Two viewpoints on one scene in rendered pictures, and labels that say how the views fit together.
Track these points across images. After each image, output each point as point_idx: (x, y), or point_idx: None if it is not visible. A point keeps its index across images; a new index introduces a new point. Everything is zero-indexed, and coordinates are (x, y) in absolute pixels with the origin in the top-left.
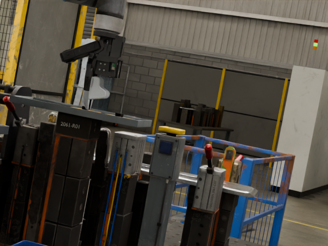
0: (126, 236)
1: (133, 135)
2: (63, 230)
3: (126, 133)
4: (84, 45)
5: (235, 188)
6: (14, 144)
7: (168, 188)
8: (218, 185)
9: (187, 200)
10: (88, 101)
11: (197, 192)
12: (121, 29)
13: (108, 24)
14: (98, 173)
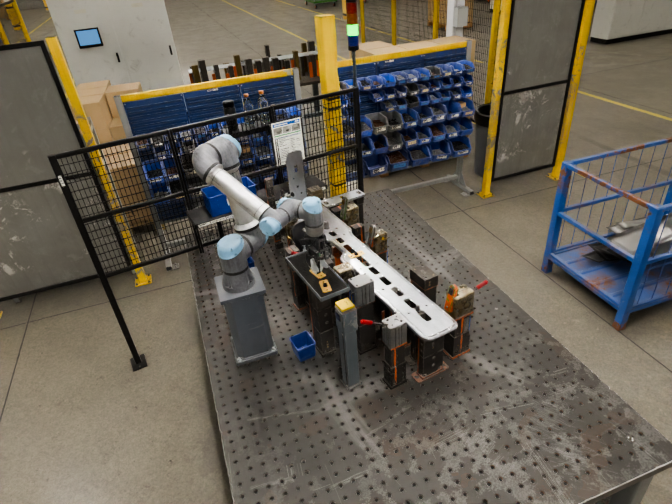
0: (372, 333)
1: (354, 286)
2: (318, 333)
3: (354, 281)
4: (305, 239)
5: (426, 329)
6: None
7: (344, 338)
8: (390, 335)
9: None
10: (313, 271)
11: (382, 333)
12: (320, 232)
13: (308, 232)
14: None
